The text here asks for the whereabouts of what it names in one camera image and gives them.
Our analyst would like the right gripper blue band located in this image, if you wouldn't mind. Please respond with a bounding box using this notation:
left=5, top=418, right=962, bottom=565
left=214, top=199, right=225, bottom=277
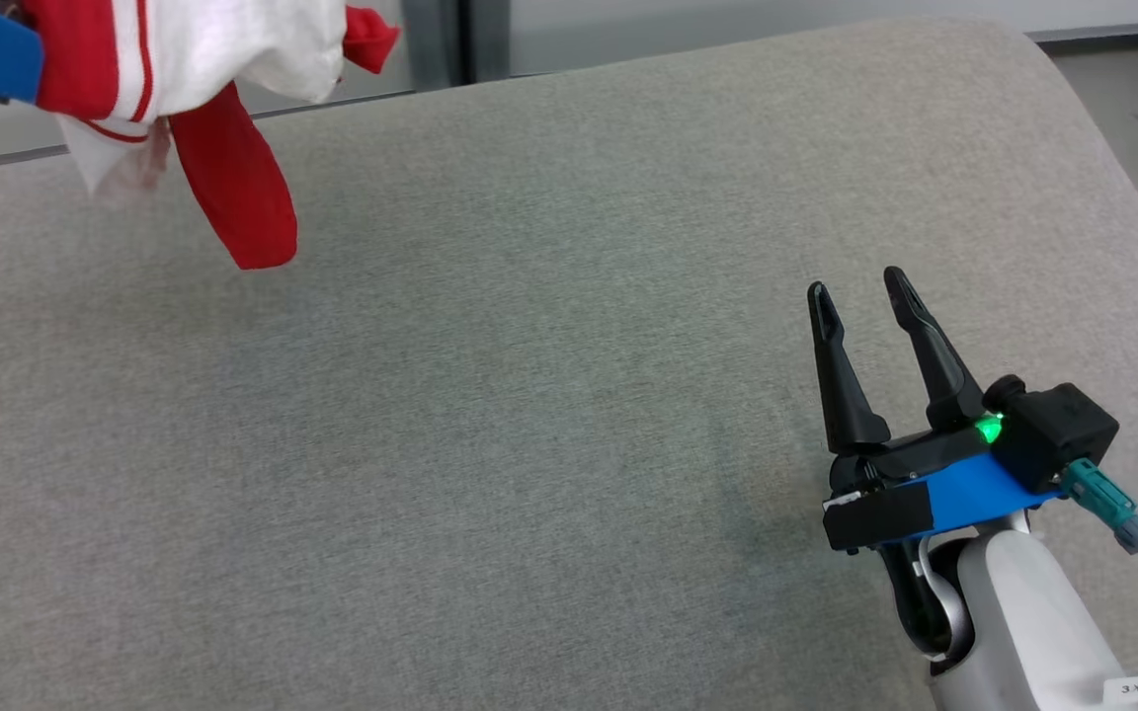
left=807, top=266, right=1062, bottom=554

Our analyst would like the right cable teal connector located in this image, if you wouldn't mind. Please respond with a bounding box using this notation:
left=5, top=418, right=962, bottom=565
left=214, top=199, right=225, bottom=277
left=1061, top=458, right=1138, bottom=711

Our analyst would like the dark grey partition frame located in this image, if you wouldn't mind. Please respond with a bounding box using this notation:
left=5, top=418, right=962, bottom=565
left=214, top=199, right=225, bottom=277
left=401, top=0, right=513, bottom=92

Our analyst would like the red white basketball jersey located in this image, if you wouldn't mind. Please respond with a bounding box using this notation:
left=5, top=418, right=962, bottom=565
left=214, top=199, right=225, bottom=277
left=16, top=0, right=400, bottom=271

